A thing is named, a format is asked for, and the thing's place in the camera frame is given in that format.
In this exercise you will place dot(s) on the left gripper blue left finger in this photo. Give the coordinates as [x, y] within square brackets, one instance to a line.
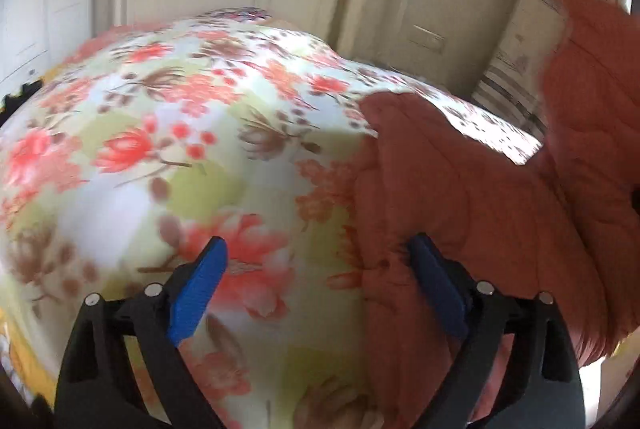
[191, 287]

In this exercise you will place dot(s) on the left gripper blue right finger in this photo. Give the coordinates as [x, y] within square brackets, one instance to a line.
[443, 283]

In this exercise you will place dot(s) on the pink quilted padded jacket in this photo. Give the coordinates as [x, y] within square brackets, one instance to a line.
[563, 222]

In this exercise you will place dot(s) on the floral bed sheet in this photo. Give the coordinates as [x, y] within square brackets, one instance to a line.
[152, 139]

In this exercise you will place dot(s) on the colourful patterned pillow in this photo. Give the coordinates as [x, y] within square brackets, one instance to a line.
[241, 15]

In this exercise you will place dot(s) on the wall power socket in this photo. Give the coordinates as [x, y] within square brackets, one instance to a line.
[427, 39]

